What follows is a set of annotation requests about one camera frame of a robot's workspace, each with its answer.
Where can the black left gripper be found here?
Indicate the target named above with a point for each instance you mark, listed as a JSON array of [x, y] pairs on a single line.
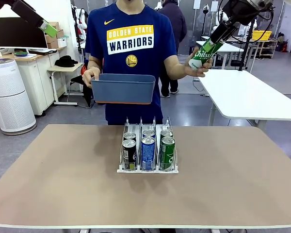
[[14, 3]]

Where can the person's right hand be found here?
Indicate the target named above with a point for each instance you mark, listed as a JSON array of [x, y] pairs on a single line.
[[89, 76]]

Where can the black hat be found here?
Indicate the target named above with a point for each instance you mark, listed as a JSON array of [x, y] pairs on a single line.
[[66, 61]]

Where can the black chair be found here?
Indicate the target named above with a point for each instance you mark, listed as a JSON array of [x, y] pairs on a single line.
[[86, 94]]

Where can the white desk cabinet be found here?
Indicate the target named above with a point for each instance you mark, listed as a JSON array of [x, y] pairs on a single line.
[[31, 80]]

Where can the blue soda can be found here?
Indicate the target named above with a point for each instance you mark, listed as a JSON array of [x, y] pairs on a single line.
[[149, 133], [148, 153]]

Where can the small white box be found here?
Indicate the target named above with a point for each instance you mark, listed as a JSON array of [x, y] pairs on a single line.
[[62, 43]]

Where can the person's left hand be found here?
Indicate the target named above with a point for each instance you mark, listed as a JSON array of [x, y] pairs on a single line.
[[196, 72]]

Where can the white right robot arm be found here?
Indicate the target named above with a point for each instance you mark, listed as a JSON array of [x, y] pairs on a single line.
[[257, 3]]

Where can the clear white can dispenser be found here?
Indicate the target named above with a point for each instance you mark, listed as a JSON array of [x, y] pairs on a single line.
[[148, 170]]

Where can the black tripod stand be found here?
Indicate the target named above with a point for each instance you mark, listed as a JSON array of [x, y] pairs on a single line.
[[245, 55]]

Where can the person's left forearm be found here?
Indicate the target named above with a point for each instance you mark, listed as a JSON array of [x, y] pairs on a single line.
[[175, 68]]

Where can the green Chilsung cider can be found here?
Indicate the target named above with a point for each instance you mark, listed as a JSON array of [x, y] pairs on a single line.
[[168, 153], [166, 133], [203, 57]]

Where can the green dish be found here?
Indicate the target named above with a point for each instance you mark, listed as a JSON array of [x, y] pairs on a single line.
[[20, 53]]

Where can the blue-grey plastic bin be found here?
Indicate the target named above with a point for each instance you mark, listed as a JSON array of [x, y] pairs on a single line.
[[123, 89]]

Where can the person in blue shirt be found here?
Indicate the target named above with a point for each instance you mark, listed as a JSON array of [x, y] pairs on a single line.
[[116, 14]]

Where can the yellow crate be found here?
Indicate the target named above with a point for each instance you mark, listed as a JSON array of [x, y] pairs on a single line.
[[262, 35]]

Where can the black computer monitor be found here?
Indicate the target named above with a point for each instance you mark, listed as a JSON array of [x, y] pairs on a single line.
[[17, 32]]

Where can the black Pepsi can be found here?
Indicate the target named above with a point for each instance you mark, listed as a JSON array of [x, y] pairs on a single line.
[[129, 135], [129, 153]]

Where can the person in dark jacket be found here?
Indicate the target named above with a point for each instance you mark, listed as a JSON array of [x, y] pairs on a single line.
[[180, 26]]

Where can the white air purifier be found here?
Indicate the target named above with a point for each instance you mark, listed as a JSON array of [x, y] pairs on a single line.
[[9, 97]]

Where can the large white table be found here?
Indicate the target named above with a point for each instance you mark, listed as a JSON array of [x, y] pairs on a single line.
[[245, 94]]

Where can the wooden shelf cart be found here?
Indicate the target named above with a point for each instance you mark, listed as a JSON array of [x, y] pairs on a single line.
[[266, 48]]

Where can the red fire extinguisher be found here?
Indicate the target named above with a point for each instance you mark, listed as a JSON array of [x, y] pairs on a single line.
[[283, 47]]

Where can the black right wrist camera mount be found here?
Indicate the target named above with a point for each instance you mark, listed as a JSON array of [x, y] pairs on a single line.
[[237, 12]]

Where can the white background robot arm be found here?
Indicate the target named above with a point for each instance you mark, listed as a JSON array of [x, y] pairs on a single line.
[[80, 21], [219, 18], [253, 26]]

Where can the small white side table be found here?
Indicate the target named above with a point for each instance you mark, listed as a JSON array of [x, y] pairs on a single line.
[[63, 69]]

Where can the distant white table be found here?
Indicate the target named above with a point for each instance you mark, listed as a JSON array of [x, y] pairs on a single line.
[[229, 47]]

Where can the brown cardboard box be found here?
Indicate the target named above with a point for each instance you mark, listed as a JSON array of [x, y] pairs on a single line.
[[52, 41], [55, 26]]

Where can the person's right forearm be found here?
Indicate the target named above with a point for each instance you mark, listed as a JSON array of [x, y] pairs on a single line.
[[95, 61]]

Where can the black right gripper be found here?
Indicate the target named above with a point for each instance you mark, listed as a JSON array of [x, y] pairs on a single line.
[[224, 31]]

